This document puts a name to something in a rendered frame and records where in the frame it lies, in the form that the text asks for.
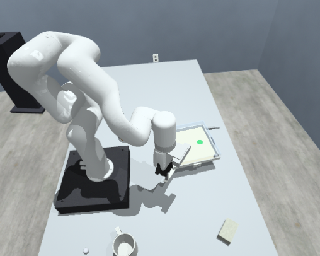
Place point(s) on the white mug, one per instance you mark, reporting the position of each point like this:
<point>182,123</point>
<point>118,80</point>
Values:
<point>123,244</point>

